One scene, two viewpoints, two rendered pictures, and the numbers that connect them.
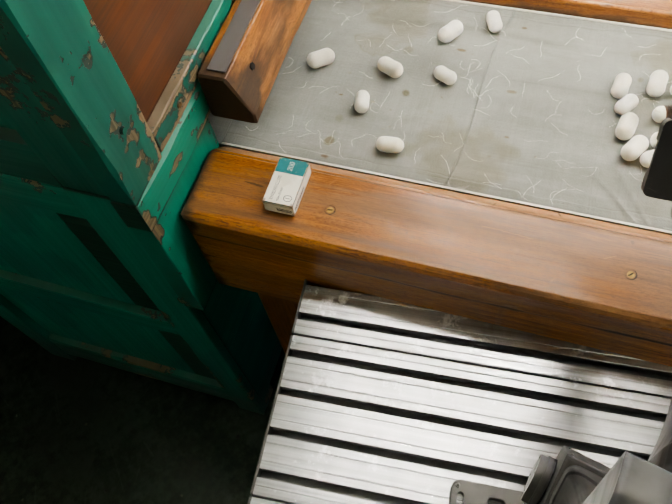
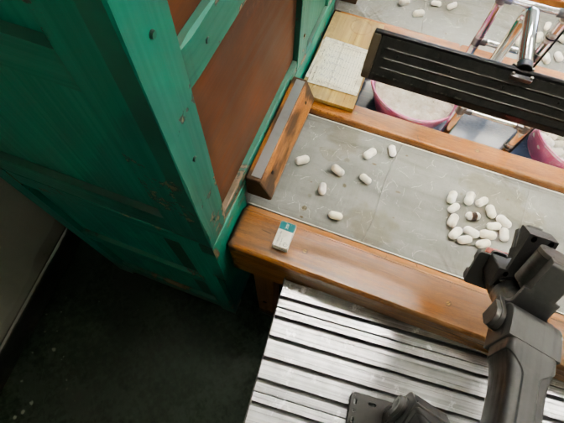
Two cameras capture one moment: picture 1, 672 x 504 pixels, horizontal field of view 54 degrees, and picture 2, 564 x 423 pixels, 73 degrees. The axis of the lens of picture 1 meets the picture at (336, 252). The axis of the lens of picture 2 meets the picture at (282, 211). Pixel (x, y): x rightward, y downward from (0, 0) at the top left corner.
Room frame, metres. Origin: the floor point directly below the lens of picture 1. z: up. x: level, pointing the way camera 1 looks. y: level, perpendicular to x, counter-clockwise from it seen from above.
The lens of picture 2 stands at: (0.14, 0.09, 1.55)
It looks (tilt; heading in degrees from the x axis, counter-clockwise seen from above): 66 degrees down; 351
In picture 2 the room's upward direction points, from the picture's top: 4 degrees clockwise
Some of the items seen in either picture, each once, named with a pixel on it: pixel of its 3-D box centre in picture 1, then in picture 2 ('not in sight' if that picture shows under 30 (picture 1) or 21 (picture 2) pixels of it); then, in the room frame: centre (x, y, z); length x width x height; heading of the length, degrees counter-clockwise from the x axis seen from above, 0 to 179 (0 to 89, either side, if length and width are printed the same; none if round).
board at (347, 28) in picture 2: not in sight; (342, 58); (0.93, -0.18, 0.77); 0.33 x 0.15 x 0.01; 154
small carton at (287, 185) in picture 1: (287, 186); (284, 236); (0.43, 0.04, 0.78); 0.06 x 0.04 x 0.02; 154
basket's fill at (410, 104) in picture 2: not in sight; (413, 96); (0.84, -0.37, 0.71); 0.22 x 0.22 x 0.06
